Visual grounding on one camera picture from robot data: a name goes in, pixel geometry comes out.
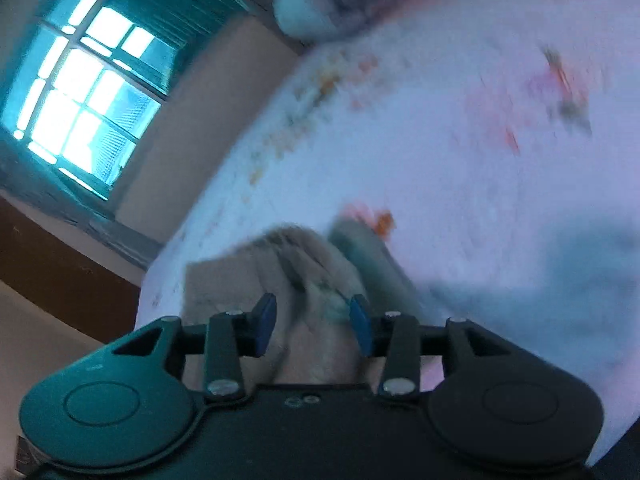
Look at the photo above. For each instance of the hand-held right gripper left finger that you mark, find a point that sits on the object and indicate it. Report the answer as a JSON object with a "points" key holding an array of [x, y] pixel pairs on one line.
{"points": [[265, 322]]}

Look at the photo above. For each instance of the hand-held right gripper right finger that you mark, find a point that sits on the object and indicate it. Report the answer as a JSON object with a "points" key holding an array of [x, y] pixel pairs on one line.
{"points": [[361, 325]]}

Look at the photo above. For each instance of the beige pants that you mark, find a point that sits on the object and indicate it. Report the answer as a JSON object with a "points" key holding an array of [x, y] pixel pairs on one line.
{"points": [[310, 270]]}

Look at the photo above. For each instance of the white printed bed sheet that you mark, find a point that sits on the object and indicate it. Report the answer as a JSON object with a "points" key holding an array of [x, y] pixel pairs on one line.
{"points": [[450, 160]]}

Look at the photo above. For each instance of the grey crumpled garment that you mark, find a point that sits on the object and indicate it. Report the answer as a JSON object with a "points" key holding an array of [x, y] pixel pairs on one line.
{"points": [[325, 0]]}

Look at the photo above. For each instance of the window with teal frame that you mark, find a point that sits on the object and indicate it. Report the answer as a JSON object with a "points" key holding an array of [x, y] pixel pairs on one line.
{"points": [[90, 90]]}

